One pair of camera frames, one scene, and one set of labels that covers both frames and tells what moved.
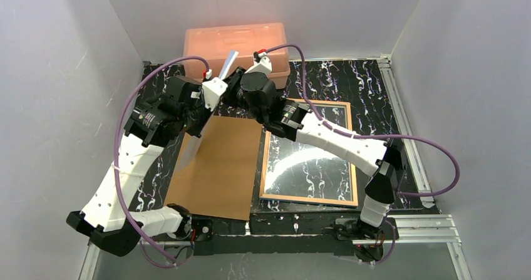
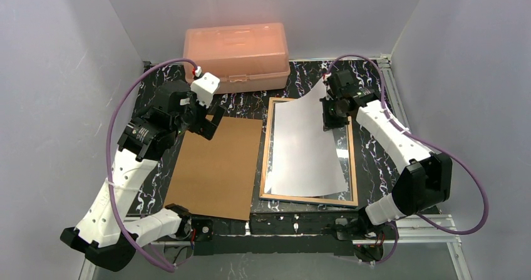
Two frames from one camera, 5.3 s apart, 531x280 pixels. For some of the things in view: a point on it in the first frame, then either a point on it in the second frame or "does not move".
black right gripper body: (235, 81) -> (330, 113)
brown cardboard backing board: (221, 181) does not move
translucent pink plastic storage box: (214, 45) does not move
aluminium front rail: (411, 230) does not move
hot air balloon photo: (190, 145) -> (307, 160)
